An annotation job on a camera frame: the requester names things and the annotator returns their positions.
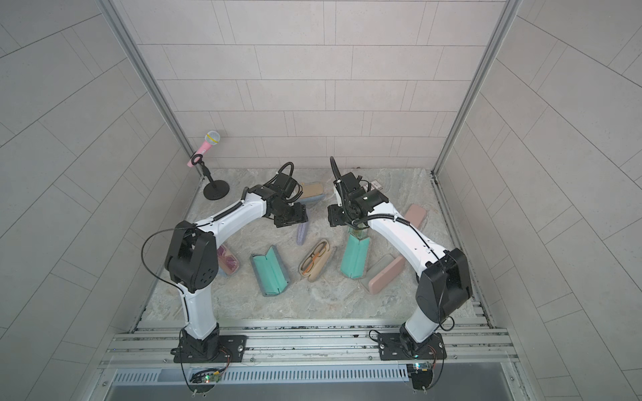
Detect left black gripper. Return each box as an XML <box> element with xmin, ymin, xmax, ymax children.
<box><xmin>272</xmin><ymin>200</ymin><xmax>313</xmax><ymax>228</ymax></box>

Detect tan blue glasses case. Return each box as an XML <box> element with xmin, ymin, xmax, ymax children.
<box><xmin>298</xmin><ymin>182</ymin><xmax>325</xmax><ymax>204</ymax></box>

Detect purple fabric glasses case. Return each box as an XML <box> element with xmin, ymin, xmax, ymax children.
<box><xmin>296</xmin><ymin>222</ymin><xmax>309</xmax><ymax>246</ymax></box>

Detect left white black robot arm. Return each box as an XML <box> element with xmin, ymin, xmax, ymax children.
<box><xmin>164</xmin><ymin>161</ymin><xmax>308</xmax><ymax>353</ymax></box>

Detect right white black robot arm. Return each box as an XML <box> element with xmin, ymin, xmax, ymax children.
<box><xmin>328</xmin><ymin>157</ymin><xmax>472</xmax><ymax>352</ymax></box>

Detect teal folding glasses case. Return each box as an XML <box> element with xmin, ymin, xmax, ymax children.
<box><xmin>339</xmin><ymin>234</ymin><xmax>370</xmax><ymax>279</ymax></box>

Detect pink grey open case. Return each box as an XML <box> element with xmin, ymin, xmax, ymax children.
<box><xmin>359</xmin><ymin>254</ymin><xmax>406</xmax><ymax>295</ymax></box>

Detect beige open glasses case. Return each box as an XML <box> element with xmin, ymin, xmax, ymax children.
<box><xmin>299</xmin><ymin>239</ymin><xmax>334</xmax><ymax>282</ymax></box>

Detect teal open glasses case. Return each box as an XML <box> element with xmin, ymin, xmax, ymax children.
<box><xmin>251</xmin><ymin>246</ymin><xmax>290</xmax><ymax>297</ymax></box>

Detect blue case pink glasses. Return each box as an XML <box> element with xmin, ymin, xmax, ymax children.
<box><xmin>217</xmin><ymin>245</ymin><xmax>240</xmax><ymax>276</ymax></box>

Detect small pink card box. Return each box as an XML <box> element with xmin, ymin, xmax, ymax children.
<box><xmin>369</xmin><ymin>180</ymin><xmax>383</xmax><ymax>191</ymax></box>

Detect black microphone stand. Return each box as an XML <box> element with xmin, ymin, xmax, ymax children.
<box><xmin>191</xmin><ymin>154</ymin><xmax>230</xmax><ymax>201</ymax></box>

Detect pink toy microphone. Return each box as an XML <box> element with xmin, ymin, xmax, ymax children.
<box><xmin>187</xmin><ymin>130</ymin><xmax>221</xmax><ymax>167</ymax></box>

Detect right circuit board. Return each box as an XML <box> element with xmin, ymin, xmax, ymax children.
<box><xmin>406</xmin><ymin>364</ymin><xmax>435</xmax><ymax>392</ymax></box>

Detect circuit board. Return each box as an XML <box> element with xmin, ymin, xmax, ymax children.
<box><xmin>190</xmin><ymin>369</ymin><xmax>224</xmax><ymax>384</ymax></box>
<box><xmin>406</xmin><ymin>364</ymin><xmax>435</xmax><ymax>392</ymax></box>

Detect left circuit board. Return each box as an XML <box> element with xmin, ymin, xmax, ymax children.
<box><xmin>190</xmin><ymin>369</ymin><xmax>224</xmax><ymax>384</ymax></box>

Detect orange frame glasses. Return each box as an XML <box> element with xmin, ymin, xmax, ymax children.
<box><xmin>299</xmin><ymin>240</ymin><xmax>329</xmax><ymax>277</ymax></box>

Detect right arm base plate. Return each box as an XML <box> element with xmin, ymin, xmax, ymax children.
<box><xmin>369</xmin><ymin>330</ymin><xmax>447</xmax><ymax>362</ymax></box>

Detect aluminium rail frame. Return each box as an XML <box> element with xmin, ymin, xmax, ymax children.
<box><xmin>83</xmin><ymin>315</ymin><xmax>533</xmax><ymax>400</ymax></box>

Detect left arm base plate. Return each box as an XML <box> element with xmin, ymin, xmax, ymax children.
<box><xmin>171</xmin><ymin>334</ymin><xmax>247</xmax><ymax>364</ymax></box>

